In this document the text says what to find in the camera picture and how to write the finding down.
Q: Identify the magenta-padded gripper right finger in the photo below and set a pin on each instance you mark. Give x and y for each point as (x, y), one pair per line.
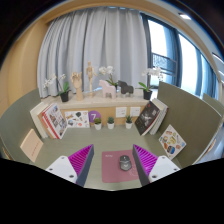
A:
(163, 166)

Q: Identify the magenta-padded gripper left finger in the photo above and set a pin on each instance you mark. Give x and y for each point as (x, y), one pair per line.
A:
(63, 166)

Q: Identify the grey black computer mouse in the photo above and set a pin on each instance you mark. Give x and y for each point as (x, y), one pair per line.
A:
(125, 162)

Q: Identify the pink mouse pad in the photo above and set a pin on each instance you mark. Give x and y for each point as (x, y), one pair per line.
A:
(111, 168)

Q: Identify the colourful picture card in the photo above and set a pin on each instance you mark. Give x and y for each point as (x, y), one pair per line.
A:
(172, 141)

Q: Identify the beige paperback book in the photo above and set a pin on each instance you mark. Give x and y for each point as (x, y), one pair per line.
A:
(32, 145)

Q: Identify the red book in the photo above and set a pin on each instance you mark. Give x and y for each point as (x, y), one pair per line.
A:
(47, 125)

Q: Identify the white picture-cover book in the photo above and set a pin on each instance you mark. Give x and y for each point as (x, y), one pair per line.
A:
(58, 120)

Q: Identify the white sticker picture card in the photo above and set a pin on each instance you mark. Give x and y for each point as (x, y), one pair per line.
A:
(77, 119)

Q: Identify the brown kraft book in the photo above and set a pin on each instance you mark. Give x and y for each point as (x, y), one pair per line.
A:
(42, 121)

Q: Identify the black cover book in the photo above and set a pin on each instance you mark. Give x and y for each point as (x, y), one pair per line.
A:
(147, 118)

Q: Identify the small plant in white pot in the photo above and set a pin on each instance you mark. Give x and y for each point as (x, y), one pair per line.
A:
(97, 126)
(110, 125)
(128, 125)

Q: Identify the green desk partition panel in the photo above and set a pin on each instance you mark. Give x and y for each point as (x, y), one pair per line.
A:
(190, 116)
(15, 120)

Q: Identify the thick white book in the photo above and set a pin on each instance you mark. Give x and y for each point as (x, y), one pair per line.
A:
(36, 116)

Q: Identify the purple round number sign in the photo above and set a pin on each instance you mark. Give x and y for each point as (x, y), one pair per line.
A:
(94, 115)

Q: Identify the white orchid in black pot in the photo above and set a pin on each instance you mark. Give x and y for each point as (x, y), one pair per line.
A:
(147, 95)
(64, 96)

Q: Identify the wooden desk shelf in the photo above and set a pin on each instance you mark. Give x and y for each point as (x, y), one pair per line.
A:
(100, 101)

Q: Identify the black wooden horse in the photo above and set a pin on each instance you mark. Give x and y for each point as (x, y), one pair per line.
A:
(125, 87)

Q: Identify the pink wooden horse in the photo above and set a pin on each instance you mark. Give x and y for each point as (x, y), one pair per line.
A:
(107, 89)

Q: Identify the wooden artist mannequin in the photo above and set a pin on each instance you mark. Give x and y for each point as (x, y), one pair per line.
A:
(90, 71)

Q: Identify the white orchid flowers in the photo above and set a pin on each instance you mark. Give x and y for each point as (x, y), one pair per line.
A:
(107, 70)

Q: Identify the dark-framed window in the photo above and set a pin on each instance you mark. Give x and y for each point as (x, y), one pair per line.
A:
(186, 56)

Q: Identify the grey curtain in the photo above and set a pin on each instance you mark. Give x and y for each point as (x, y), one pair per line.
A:
(93, 43)

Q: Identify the white wall socket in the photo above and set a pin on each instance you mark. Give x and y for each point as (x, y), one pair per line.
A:
(135, 111)
(121, 112)

